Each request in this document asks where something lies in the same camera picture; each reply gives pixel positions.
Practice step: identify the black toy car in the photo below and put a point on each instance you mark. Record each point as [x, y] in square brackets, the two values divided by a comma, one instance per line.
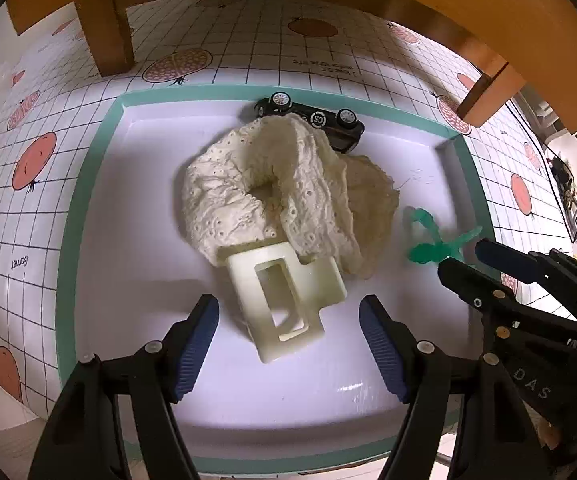
[318, 117]

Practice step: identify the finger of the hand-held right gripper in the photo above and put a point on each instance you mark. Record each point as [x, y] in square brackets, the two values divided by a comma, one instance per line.
[468, 285]
[505, 260]

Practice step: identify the green hair clip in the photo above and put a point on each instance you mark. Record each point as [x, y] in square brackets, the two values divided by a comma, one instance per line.
[426, 252]

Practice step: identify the cream lace scrunchie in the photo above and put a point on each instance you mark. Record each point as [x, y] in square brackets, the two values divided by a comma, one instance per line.
[228, 185]

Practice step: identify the fruit print grid mat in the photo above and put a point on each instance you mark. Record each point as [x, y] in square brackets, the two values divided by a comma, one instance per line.
[248, 50]

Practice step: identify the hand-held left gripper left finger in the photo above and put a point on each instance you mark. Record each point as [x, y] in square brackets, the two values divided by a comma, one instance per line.
[201, 345]

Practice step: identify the white tray with teal rim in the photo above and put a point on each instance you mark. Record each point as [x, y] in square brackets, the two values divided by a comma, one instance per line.
[143, 210]

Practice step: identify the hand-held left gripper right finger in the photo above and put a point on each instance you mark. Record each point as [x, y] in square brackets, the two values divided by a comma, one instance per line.
[383, 350]

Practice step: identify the cream hair claw clip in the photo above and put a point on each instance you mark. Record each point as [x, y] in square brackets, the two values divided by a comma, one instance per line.
[248, 280]

